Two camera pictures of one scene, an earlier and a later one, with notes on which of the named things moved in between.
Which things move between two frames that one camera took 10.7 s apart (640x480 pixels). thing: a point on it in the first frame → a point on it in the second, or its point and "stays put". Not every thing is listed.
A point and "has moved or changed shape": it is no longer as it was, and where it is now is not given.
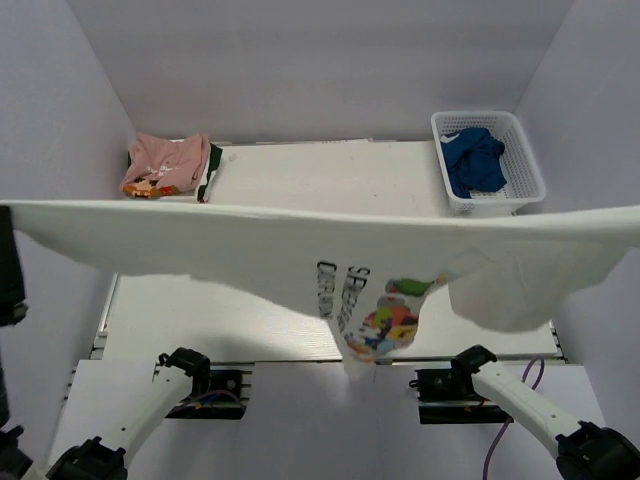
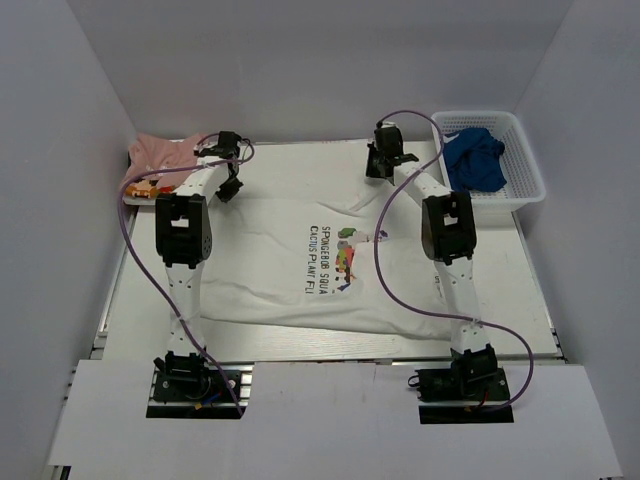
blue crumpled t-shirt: [472, 159] stays put
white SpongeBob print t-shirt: [371, 273] has moved or changed shape
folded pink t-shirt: [164, 168] stays put
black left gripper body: [12, 298] → [229, 189]
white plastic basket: [524, 183] stays put
